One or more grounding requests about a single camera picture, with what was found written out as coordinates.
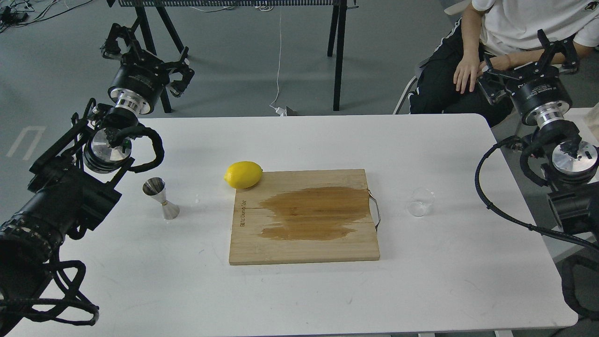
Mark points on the yellow lemon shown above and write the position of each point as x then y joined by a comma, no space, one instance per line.
243,174

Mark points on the clear glass measuring cup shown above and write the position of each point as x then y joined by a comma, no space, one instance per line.
421,202

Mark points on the seated person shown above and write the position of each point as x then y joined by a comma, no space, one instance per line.
506,30

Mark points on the person's right hand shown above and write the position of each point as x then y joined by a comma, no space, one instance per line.
467,71

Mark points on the steel double jigger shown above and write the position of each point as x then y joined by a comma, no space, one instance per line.
155,188

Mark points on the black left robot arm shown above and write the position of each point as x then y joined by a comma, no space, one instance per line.
74,186

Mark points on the black metal frame table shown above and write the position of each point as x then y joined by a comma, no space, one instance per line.
248,62

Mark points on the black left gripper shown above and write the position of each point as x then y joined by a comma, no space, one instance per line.
142,80

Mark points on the wooden cutting board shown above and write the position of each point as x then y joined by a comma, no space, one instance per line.
309,216

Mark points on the office chair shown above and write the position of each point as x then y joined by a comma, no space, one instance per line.
410,88

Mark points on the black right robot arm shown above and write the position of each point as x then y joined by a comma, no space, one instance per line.
555,155

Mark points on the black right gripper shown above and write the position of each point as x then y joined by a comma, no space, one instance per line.
536,92

